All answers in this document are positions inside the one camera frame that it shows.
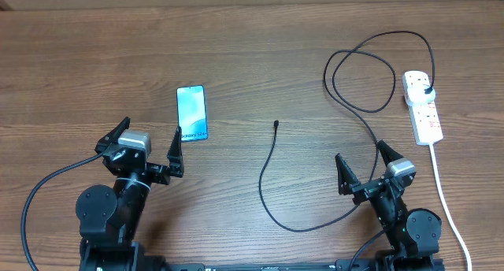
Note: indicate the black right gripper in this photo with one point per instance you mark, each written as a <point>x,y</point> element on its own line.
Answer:
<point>346,183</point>

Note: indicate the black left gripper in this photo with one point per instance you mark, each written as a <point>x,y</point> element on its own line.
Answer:
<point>161,173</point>

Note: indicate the Samsung Galaxy smartphone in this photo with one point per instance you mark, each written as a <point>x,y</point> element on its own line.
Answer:
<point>191,107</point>

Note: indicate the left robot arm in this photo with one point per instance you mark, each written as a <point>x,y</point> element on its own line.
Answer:
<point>109,216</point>

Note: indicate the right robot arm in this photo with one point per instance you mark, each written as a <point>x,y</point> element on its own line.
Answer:
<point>413,235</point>

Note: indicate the white charger plug adapter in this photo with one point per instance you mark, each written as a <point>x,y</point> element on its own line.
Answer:
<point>416,96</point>

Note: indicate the white power strip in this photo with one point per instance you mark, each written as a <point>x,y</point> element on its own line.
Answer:
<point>424,118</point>

